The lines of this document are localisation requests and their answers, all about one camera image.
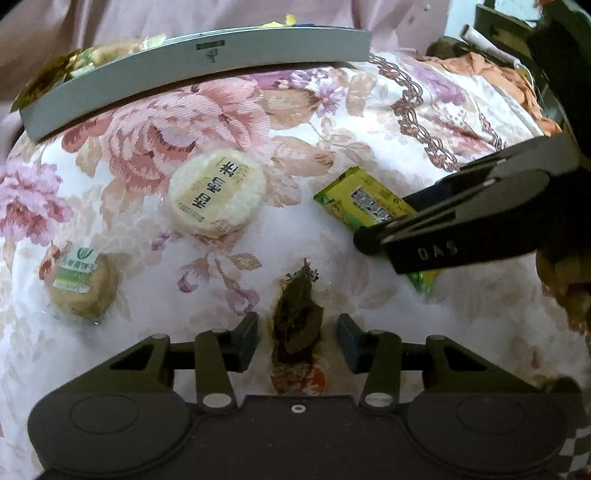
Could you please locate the yellow foil snack packet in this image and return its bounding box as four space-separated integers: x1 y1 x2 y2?
11 49 82 112

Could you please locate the orange cloth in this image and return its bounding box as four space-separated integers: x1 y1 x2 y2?
427 52 562 136

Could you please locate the yellow green snack bar packet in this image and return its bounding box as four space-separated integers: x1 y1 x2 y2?
312 166 440 294

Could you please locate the floral quilted bedspread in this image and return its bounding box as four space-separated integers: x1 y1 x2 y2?
1 52 590 479

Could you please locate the dark dried snack clear packet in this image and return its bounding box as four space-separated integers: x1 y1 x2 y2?
270 259 324 396

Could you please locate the yellow blue snack bag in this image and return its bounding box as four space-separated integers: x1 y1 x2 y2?
257 12 299 30

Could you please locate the round white rice cake packet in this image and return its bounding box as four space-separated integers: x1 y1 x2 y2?
166 148 266 239

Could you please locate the grey cardboard snack box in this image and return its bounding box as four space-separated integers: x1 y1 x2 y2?
19 25 370 141

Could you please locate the sandwich biscuit packet in box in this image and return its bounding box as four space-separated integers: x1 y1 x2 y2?
68 34 166 78

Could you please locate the round brown pastry packet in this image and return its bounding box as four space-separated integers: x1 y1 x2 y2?
39 241 119 322

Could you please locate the pink satin blanket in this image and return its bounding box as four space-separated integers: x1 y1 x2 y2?
1 0 451 157

